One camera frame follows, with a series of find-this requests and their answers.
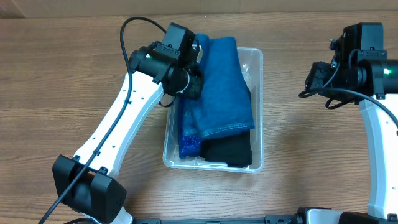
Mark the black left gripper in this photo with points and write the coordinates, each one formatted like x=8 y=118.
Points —
x=196 y=89

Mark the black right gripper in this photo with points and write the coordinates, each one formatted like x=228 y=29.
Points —
x=315 y=76

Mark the teal towel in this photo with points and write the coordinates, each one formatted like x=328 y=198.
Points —
x=224 y=108

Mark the blue glitter cloth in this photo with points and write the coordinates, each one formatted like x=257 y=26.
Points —
x=189 y=146

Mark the black cloth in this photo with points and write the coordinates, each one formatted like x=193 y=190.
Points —
x=235 y=150

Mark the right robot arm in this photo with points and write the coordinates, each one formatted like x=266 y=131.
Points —
x=361 y=73

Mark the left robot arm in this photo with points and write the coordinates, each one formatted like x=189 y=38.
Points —
x=87 y=181

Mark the clear plastic container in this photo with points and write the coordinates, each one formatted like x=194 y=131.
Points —
x=251 y=63

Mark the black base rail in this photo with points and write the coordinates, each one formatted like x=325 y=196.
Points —
x=217 y=220

